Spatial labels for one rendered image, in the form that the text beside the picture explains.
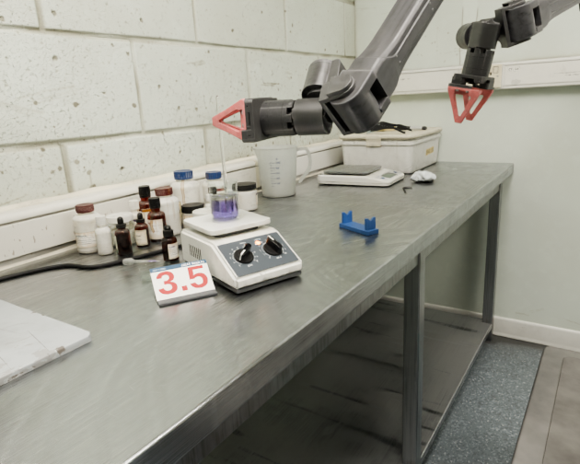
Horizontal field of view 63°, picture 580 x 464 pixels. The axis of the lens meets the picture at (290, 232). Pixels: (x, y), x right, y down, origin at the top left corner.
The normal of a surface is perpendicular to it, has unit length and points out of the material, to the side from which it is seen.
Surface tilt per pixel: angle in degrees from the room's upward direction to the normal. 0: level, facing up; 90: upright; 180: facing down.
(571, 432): 0
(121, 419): 0
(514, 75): 90
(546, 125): 90
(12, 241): 90
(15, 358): 0
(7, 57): 90
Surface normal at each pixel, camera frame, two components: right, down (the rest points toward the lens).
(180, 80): 0.83, 0.11
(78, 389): -0.05, -0.96
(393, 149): -0.54, 0.31
